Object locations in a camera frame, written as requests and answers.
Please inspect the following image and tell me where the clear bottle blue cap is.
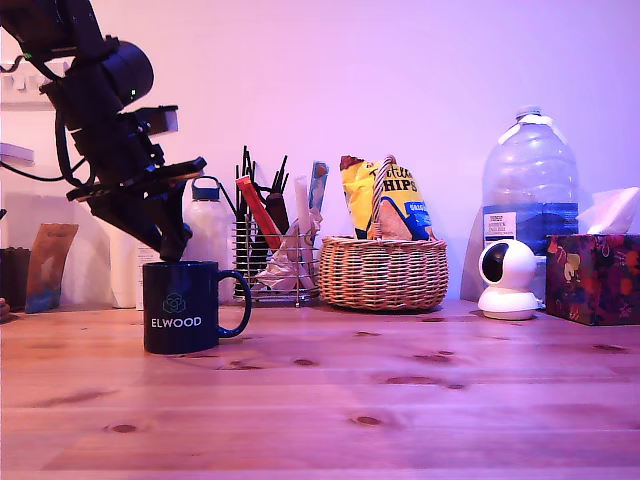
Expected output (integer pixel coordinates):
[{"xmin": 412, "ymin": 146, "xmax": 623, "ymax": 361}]
[{"xmin": 182, "ymin": 175, "xmax": 236, "ymax": 305}]

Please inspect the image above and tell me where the small white carton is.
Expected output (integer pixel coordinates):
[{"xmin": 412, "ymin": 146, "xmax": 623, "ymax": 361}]
[{"xmin": 135, "ymin": 234, "xmax": 169, "ymax": 310}]

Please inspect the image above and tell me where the black straw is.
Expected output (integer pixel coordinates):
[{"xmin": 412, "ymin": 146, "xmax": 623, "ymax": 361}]
[
  {"xmin": 271, "ymin": 155, "xmax": 290, "ymax": 197},
  {"xmin": 218, "ymin": 182, "xmax": 240, "ymax": 217},
  {"xmin": 237, "ymin": 145, "xmax": 252, "ymax": 221}
]

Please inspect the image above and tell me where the white metal bottle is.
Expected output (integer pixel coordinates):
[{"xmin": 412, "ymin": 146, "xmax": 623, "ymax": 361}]
[{"xmin": 99, "ymin": 218, "xmax": 139, "ymax": 310}]

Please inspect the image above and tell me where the red sachet stick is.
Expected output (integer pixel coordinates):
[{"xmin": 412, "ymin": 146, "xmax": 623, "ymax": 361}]
[{"xmin": 236, "ymin": 175, "xmax": 283, "ymax": 251}]

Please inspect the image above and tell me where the brown paper pouch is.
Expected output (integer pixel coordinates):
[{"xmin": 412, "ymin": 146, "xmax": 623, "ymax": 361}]
[{"xmin": 24, "ymin": 223, "xmax": 80, "ymax": 315}]

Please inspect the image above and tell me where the glass jar white lid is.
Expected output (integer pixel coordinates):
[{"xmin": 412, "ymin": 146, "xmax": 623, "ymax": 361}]
[{"xmin": 0, "ymin": 143, "xmax": 39, "ymax": 251}]

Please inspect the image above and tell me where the brown sachet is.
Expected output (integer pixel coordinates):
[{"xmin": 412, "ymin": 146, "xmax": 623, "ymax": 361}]
[{"xmin": 264, "ymin": 192, "xmax": 292, "ymax": 236}]

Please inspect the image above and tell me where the dark blue Elwood mug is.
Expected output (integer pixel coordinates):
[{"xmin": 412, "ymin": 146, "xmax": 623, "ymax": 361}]
[{"xmin": 142, "ymin": 259, "xmax": 253, "ymax": 356}]

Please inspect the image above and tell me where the crumpled white paper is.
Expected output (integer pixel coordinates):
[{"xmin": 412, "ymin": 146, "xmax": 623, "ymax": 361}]
[{"xmin": 253, "ymin": 232, "xmax": 302, "ymax": 296}]

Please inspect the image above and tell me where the white paper straw sleeve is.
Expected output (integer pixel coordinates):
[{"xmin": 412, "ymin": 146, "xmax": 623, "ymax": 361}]
[{"xmin": 293, "ymin": 174, "xmax": 324, "ymax": 290}]

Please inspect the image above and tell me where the dark brown ribbed container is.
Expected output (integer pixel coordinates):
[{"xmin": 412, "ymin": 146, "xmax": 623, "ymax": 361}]
[{"xmin": 0, "ymin": 248, "xmax": 31, "ymax": 312}]

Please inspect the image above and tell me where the blue sachet stick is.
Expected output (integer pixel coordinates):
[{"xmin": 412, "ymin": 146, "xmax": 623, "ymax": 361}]
[{"xmin": 308, "ymin": 160, "xmax": 331, "ymax": 214}]

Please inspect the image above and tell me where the yellow tortilla chips bag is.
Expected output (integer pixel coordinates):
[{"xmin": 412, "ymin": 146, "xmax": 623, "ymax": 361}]
[{"xmin": 340, "ymin": 155, "xmax": 435, "ymax": 242}]

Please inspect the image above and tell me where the large clear water bottle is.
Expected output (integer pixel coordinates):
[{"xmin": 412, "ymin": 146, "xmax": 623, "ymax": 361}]
[{"xmin": 482, "ymin": 104, "xmax": 581, "ymax": 304}]

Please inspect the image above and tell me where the floral tissue box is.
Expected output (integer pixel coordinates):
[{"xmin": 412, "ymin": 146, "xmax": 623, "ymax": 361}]
[{"xmin": 544, "ymin": 233, "xmax": 640, "ymax": 327}]

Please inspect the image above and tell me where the white tissue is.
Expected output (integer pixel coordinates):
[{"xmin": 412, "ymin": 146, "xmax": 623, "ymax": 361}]
[{"xmin": 575, "ymin": 187, "xmax": 640, "ymax": 236}]

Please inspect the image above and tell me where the thick black looping cable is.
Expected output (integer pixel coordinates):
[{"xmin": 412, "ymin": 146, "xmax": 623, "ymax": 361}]
[{"xmin": 53, "ymin": 110, "xmax": 101, "ymax": 185}]

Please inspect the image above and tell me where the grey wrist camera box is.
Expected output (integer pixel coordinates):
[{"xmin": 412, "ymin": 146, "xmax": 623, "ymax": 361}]
[{"xmin": 130, "ymin": 103, "xmax": 180, "ymax": 137}]

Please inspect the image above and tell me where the thin black cable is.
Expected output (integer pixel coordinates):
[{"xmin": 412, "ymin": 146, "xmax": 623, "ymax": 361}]
[{"xmin": 0, "ymin": 160, "xmax": 71, "ymax": 182}]

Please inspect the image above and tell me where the white wall socket plate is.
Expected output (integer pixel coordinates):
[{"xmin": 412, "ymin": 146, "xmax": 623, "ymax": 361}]
[{"xmin": 0, "ymin": 60, "xmax": 67, "ymax": 110}]

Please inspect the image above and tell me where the chrome wire holder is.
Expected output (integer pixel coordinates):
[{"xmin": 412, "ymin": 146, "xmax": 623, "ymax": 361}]
[{"xmin": 233, "ymin": 219, "xmax": 322, "ymax": 309}]

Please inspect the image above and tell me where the wicker basket with handle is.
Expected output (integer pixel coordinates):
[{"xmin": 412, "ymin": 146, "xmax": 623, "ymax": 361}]
[{"xmin": 318, "ymin": 155, "xmax": 450, "ymax": 312}]

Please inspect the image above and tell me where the small white round camera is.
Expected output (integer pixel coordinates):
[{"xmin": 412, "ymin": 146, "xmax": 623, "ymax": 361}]
[{"xmin": 477, "ymin": 239, "xmax": 544, "ymax": 321}]

